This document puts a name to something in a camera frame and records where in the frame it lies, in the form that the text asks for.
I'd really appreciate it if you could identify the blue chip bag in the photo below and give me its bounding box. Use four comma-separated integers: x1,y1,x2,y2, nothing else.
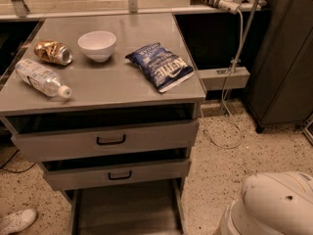
125,42,195,93

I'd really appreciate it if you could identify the black floor cable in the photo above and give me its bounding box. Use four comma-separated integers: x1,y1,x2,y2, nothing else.
0,149,37,174

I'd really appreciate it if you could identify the gold crushed can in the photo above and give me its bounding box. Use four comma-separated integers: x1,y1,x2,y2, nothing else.
33,40,72,66

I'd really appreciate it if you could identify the clear plastic water bottle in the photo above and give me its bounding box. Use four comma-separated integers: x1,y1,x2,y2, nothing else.
15,59,71,99

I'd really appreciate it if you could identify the white sneaker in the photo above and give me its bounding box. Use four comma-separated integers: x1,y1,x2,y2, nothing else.
0,209,37,235

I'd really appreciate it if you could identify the white bowl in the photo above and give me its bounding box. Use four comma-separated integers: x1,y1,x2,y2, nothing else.
77,31,116,63

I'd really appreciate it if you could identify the grey drawer cabinet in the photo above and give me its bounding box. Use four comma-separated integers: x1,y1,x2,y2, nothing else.
0,14,204,235

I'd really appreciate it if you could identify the grey top drawer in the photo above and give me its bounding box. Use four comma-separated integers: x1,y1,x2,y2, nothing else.
12,120,199,162

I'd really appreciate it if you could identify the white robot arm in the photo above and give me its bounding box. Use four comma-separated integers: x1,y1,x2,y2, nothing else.
214,171,313,235

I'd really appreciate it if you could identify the grey metal bracket box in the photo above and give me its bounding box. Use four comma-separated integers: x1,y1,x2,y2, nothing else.
199,67,250,91

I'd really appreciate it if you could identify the dark grey cabinet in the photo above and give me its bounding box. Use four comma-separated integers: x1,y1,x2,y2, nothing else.
244,0,313,133

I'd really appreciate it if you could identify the white power cable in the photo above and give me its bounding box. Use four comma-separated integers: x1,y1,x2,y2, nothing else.
199,9,245,150

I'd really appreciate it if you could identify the grey middle drawer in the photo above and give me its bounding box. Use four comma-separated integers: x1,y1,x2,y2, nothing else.
44,159,191,190

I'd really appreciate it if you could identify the white power adapter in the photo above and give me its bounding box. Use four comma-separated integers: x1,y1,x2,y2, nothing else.
218,0,240,15

